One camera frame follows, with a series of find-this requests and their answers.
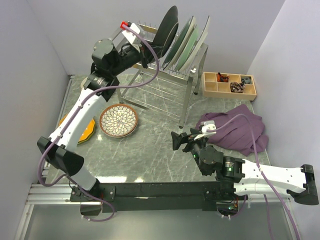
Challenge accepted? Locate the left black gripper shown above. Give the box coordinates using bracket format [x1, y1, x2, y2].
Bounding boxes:
[109, 38, 164, 77]

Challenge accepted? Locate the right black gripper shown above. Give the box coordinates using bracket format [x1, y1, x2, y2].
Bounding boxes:
[170, 128, 209, 176]

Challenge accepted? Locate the dark brown rimmed plate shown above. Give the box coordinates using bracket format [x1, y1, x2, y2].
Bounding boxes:
[151, 5, 179, 55]

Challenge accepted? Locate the floral patterned plate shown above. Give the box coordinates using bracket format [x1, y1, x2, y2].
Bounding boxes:
[99, 118, 138, 138]
[99, 103, 138, 138]

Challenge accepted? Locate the orange dotted scalloped plate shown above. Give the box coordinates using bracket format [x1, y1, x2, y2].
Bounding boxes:
[58, 114, 97, 143]

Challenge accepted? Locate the cream divided plate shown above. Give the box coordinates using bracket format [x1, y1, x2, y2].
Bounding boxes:
[80, 77, 88, 90]

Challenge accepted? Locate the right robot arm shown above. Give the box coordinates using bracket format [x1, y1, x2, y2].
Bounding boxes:
[171, 130, 319, 206]

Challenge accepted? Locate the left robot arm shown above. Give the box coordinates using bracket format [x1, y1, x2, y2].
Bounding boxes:
[37, 38, 168, 201]

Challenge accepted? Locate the steel dish rack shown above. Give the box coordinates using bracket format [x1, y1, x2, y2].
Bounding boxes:
[109, 22, 209, 124]

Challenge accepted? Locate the dark teal round plate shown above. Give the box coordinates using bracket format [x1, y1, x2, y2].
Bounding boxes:
[163, 16, 196, 71]

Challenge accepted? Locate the light green plate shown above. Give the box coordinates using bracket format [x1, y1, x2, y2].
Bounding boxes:
[174, 25, 199, 72]

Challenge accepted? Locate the cream square plate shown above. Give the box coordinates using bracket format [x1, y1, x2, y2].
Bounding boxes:
[172, 16, 199, 72]

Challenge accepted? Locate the white square plate black rim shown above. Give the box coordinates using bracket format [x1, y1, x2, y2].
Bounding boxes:
[186, 15, 211, 67]

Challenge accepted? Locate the purple cloth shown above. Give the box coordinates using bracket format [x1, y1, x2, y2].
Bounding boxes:
[195, 104, 269, 157]

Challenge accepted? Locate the wooden compartment tray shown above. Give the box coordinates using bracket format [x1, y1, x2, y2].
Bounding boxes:
[202, 72, 257, 101]

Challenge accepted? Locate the orange black item in tray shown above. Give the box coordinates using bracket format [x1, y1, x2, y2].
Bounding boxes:
[217, 72, 230, 83]

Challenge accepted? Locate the patterned cloth item in tray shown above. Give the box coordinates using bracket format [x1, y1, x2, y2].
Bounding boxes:
[230, 82, 246, 93]

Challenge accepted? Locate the black base beam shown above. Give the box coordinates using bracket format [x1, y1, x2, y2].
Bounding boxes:
[70, 181, 245, 216]

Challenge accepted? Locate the grey item in tray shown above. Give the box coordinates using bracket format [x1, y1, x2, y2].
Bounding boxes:
[241, 76, 252, 85]

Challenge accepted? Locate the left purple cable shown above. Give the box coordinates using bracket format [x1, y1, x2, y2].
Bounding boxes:
[37, 27, 161, 223]

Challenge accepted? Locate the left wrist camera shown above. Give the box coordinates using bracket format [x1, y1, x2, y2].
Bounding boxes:
[120, 21, 145, 52]

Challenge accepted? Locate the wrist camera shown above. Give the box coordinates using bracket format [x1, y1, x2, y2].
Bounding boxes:
[120, 21, 145, 52]
[194, 120, 217, 140]

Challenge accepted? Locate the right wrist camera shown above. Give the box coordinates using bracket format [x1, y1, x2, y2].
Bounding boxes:
[194, 120, 217, 140]

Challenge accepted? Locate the aluminium rail frame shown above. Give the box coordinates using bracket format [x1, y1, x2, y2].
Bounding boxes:
[13, 74, 101, 240]

